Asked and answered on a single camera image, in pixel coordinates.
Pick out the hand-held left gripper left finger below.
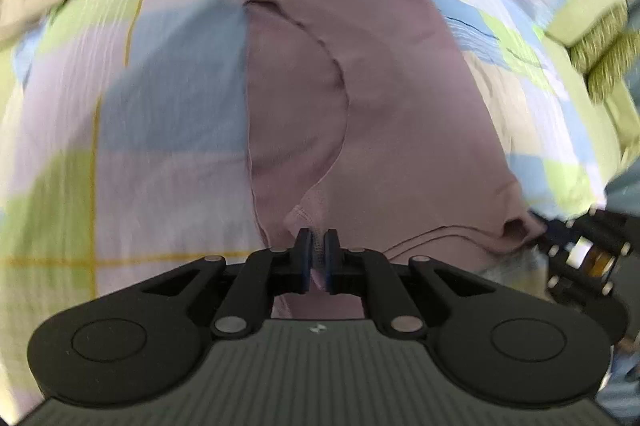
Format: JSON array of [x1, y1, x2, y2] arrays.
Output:
[[140, 228, 315, 338]]

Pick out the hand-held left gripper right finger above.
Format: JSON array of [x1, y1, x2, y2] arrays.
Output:
[[322, 228, 501, 337]]

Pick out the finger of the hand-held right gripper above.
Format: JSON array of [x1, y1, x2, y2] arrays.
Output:
[[542, 206, 640, 257], [545, 246, 623, 307]]

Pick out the purple shirt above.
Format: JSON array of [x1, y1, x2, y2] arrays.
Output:
[[242, 0, 548, 319]]

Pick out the green zigzag pillow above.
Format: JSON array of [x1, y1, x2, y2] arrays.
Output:
[[570, 1, 640, 107]]

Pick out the checked blue green blanket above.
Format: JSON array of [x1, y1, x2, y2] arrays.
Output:
[[0, 0, 640, 407]]

